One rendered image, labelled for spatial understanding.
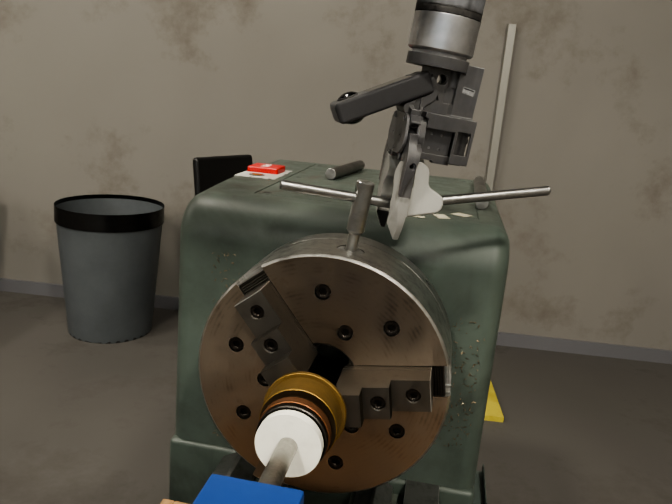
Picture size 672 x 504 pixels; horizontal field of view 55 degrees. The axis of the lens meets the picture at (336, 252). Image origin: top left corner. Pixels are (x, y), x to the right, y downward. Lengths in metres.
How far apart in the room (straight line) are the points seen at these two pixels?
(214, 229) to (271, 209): 0.09
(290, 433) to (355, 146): 3.16
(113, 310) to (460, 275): 2.84
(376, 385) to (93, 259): 2.85
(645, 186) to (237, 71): 2.39
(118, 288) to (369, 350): 2.84
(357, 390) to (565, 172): 3.25
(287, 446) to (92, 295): 2.97
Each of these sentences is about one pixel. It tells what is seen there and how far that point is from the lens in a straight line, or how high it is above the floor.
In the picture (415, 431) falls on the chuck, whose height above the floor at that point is 1.03.
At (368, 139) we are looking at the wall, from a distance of 3.73.
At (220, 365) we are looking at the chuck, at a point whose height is 1.08.
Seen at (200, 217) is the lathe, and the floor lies 1.23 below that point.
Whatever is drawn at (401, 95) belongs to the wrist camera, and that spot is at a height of 1.42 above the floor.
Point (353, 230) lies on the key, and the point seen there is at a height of 1.26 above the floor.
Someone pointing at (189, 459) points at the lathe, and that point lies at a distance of 1.10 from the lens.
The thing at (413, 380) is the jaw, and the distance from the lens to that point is 0.74.
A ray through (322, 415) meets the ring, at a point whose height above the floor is 1.11.
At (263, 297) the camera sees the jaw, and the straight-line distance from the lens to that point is 0.73.
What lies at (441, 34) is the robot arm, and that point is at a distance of 0.74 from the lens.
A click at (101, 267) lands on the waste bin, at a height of 0.43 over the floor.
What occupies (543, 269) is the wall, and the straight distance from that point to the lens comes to 3.96.
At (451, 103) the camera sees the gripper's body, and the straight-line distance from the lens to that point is 0.77.
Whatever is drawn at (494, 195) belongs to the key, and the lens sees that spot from 0.82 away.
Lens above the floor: 1.43
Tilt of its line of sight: 14 degrees down
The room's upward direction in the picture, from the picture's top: 5 degrees clockwise
